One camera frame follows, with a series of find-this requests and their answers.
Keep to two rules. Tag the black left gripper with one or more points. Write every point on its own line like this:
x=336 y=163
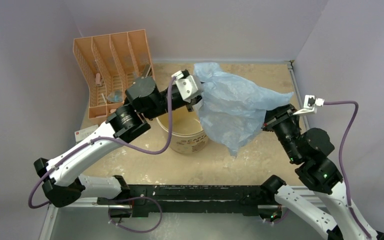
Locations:
x=193 y=101

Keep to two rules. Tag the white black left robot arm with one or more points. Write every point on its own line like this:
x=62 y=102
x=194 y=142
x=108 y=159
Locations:
x=62 y=178

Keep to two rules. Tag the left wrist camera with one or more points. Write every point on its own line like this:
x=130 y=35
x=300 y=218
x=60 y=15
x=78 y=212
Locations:
x=188 y=85

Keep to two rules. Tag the pink plastic desk organizer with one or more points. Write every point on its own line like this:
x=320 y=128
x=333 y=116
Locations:
x=110 y=63

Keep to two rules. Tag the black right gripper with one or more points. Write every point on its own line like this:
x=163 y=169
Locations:
x=273 y=116

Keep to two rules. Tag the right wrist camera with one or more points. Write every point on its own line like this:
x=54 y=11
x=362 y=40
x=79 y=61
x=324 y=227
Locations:
x=310 y=105

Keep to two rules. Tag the light blue plastic trash bag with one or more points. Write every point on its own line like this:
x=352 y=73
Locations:
x=233 y=108

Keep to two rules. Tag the beige plastic trash bin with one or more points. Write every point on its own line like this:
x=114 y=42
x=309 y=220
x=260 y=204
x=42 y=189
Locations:
x=187 y=135

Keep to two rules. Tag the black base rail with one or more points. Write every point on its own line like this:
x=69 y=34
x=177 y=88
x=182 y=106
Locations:
x=247 y=200

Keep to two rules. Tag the blue correction tape package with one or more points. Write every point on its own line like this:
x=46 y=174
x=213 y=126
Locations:
x=116 y=96

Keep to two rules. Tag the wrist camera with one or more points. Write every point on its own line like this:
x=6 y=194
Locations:
x=188 y=85
x=310 y=105

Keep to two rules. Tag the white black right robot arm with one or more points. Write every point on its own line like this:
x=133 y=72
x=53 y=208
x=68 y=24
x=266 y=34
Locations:
x=310 y=151

